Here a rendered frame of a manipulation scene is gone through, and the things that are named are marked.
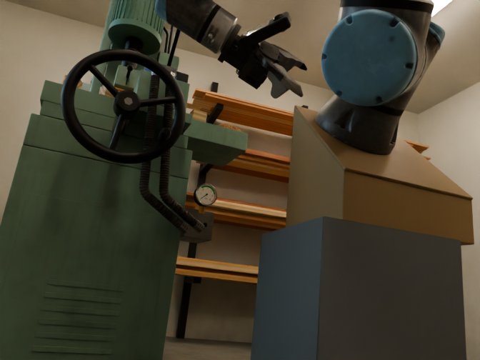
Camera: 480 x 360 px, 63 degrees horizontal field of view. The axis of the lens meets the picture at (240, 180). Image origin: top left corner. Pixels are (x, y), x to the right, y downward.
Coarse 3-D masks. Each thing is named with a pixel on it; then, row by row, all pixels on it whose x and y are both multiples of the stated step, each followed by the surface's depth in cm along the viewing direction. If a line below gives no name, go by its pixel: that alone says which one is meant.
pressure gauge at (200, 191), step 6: (204, 186) 110; (210, 186) 111; (198, 192) 109; (204, 192) 110; (210, 192) 110; (216, 192) 111; (198, 198) 108; (204, 198) 109; (210, 198) 110; (216, 198) 111; (198, 204) 111; (204, 204) 109; (210, 204) 109
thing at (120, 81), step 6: (120, 66) 127; (120, 72) 126; (126, 72) 127; (132, 72) 128; (138, 72) 129; (120, 78) 126; (126, 78) 127; (132, 78) 127; (114, 84) 126; (120, 84) 125; (126, 84) 126; (132, 84) 127; (132, 90) 128
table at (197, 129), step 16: (48, 96) 105; (80, 96) 108; (96, 96) 110; (96, 112) 109; (112, 112) 111; (144, 112) 105; (160, 112) 106; (160, 128) 114; (192, 128) 119; (208, 128) 121; (224, 128) 124; (192, 144) 125; (208, 144) 123; (224, 144) 122; (240, 144) 125; (208, 160) 138; (224, 160) 136
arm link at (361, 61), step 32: (352, 0) 63; (384, 0) 60; (416, 0) 60; (352, 32) 62; (384, 32) 60; (416, 32) 62; (352, 64) 64; (384, 64) 61; (416, 64) 62; (352, 96) 65; (384, 96) 63
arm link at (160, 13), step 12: (156, 0) 82; (168, 0) 81; (180, 0) 81; (192, 0) 81; (204, 0) 82; (156, 12) 84; (168, 12) 83; (180, 12) 82; (192, 12) 82; (204, 12) 82; (216, 12) 83; (180, 24) 84; (192, 24) 83; (204, 24) 83; (192, 36) 86
